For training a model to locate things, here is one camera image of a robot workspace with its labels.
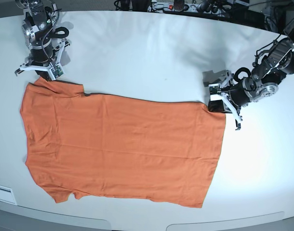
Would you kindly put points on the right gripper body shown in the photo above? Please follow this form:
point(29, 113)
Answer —
point(42, 57)

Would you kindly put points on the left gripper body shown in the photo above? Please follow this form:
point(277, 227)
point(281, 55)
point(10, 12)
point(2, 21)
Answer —
point(238, 95)

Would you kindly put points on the orange T-shirt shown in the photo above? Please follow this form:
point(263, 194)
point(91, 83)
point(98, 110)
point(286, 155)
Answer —
point(113, 146)

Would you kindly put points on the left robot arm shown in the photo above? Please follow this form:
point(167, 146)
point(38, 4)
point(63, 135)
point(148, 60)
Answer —
point(273, 62)

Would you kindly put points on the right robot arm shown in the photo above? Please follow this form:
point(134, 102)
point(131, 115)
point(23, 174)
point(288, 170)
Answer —
point(45, 41)

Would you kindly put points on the black equipment box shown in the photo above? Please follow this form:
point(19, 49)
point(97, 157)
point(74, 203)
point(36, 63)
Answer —
point(259, 20)

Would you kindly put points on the white power strip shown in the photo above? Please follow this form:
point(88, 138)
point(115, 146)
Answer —
point(164, 7)

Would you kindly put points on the white label plate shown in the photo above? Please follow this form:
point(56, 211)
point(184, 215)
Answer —
point(7, 195)

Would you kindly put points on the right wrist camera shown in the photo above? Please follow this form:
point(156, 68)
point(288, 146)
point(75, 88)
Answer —
point(56, 72)

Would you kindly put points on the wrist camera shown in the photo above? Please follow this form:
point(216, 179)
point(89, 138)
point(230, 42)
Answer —
point(56, 72)
point(214, 89)

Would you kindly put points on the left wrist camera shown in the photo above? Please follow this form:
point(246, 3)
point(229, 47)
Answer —
point(214, 89)

